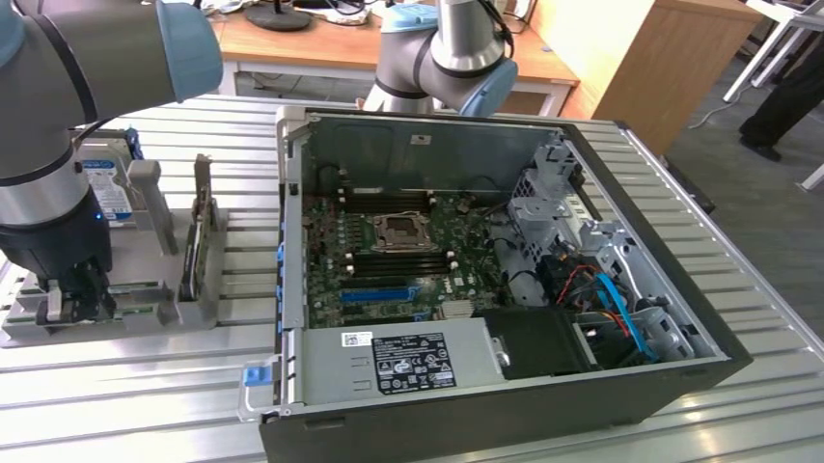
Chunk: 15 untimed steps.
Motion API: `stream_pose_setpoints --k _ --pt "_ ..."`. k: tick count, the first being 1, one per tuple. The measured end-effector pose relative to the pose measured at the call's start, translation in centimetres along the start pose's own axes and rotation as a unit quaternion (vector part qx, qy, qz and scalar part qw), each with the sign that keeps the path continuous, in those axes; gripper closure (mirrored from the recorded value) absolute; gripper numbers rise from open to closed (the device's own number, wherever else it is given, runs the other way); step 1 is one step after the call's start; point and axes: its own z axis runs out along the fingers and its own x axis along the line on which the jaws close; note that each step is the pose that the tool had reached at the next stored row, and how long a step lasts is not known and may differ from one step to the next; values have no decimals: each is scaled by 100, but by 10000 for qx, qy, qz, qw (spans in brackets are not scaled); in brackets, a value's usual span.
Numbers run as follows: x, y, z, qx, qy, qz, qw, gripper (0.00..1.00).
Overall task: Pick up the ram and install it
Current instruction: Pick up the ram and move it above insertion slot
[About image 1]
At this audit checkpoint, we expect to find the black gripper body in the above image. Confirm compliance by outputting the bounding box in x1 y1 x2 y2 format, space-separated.
0 198 114 289

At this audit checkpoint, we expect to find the green RAM stick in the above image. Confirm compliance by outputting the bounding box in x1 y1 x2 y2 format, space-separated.
109 301 160 323

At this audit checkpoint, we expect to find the black RAM slot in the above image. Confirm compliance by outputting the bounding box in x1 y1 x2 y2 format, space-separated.
338 199 438 207
336 193 436 202
343 261 458 271
336 187 435 196
342 250 454 259
343 267 459 279
342 256 455 265

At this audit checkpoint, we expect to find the grey parts rack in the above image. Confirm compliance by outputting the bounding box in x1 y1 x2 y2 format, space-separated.
0 125 231 349

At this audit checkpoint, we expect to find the silver hard disk blue label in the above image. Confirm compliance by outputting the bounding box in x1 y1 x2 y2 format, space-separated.
74 139 140 229

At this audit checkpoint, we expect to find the black graphics card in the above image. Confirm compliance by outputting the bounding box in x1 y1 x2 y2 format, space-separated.
175 152 217 304

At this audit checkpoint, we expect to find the grey power supply unit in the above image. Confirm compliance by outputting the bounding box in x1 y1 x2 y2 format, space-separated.
296 316 508 407

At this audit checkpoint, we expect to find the blue expansion slot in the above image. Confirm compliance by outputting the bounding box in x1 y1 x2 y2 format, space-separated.
338 286 412 305

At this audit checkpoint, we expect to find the metal CPU socket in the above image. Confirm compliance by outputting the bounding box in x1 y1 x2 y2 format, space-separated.
367 210 444 255

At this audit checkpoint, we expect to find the wooden desk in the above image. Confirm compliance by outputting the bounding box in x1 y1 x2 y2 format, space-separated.
216 0 582 118

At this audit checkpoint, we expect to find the silver chipset heat sink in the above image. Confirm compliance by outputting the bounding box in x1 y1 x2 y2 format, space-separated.
439 300 479 320

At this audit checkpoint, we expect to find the black lamp base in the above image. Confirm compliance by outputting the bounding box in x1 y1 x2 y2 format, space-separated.
244 0 317 33

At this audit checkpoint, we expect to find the green motherboard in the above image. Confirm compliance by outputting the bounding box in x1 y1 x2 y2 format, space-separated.
300 186 514 330

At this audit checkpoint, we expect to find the black open PC case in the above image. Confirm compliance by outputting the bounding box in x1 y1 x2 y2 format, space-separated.
235 105 756 463

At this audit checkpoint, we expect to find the metal disk bay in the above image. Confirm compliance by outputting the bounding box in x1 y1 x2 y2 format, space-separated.
504 138 647 300

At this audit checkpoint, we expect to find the wooden cabinet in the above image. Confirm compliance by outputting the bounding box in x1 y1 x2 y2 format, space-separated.
530 0 765 156

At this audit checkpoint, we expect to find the person in black trousers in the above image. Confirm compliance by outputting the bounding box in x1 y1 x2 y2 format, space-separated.
735 45 824 163

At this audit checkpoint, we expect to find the blue flat wire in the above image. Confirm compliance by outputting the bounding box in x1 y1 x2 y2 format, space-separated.
591 271 662 364

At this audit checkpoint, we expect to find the red thin wire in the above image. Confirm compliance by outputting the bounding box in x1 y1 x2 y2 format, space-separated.
554 282 633 341

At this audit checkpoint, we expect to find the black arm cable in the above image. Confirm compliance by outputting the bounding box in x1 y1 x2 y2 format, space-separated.
476 0 518 63

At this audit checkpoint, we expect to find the white table frame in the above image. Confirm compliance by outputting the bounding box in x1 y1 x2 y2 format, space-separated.
721 0 824 103

